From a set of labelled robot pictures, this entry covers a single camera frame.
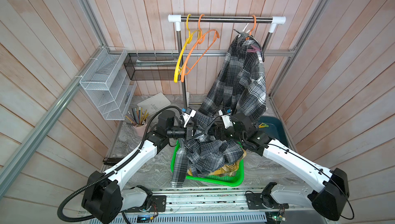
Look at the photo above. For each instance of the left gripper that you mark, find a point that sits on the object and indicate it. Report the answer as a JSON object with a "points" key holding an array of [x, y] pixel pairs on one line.
{"points": [[189, 131]]}

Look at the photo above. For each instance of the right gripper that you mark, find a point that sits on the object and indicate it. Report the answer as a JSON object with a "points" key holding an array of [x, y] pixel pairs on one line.
{"points": [[220, 129]]}

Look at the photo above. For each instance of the grey plaid shirt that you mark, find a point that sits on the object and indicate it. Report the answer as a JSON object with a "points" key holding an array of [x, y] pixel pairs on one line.
{"points": [[203, 155], [240, 85]]}

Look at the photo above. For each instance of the yellow plaid shirt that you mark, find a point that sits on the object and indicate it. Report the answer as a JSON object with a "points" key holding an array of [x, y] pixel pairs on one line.
{"points": [[227, 169]]}

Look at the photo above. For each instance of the yellow plastic hanger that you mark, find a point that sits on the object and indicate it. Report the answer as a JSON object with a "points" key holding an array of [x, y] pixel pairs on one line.
{"points": [[181, 66]]}

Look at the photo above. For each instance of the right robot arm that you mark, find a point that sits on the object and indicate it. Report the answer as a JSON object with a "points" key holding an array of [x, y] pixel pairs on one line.
{"points": [[323, 189]]}

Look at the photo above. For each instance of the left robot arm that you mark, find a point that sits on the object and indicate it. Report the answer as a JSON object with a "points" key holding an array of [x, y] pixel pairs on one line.
{"points": [[106, 196]]}

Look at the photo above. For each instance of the yellow clothespin in tray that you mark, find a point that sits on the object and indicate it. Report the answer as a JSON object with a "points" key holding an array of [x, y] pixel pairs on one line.
{"points": [[263, 125]]}

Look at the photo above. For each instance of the green plastic basket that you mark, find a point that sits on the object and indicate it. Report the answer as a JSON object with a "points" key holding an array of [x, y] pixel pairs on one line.
{"points": [[231, 181]]}

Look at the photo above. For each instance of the pink pencil cup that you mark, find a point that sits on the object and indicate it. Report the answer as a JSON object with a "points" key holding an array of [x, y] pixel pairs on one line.
{"points": [[138, 120]]}

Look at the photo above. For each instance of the dark teal tray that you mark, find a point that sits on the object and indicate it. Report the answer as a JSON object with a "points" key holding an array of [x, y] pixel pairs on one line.
{"points": [[275, 129]]}

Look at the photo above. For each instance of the black mesh shelf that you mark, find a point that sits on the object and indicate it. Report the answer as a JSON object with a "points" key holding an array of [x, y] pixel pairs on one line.
{"points": [[147, 67]]}

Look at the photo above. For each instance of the pink clothespin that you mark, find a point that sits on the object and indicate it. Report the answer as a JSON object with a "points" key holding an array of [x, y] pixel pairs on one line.
{"points": [[254, 49]]}

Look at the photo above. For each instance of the metal clothes rack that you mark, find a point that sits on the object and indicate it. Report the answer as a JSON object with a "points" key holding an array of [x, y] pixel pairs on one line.
{"points": [[179, 19]]}

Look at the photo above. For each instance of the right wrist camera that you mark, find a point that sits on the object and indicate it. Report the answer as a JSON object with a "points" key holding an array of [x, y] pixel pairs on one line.
{"points": [[225, 114]]}

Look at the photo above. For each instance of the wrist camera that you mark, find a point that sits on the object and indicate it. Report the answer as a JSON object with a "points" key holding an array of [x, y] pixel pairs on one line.
{"points": [[225, 114], [187, 114]]}

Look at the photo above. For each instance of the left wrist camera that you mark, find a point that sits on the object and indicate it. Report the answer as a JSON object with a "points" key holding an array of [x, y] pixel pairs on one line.
{"points": [[187, 114]]}

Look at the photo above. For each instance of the aluminium front rail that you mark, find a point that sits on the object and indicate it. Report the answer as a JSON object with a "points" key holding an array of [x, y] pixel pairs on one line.
{"points": [[206, 199]]}

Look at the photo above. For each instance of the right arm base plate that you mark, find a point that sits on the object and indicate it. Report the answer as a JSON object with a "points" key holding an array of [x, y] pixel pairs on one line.
{"points": [[258, 201]]}

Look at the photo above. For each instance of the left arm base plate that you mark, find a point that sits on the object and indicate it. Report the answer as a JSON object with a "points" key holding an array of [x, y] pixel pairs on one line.
{"points": [[154, 203]]}

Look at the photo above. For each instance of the white wire shelf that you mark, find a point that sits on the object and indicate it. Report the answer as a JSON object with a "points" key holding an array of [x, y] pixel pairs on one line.
{"points": [[108, 84]]}

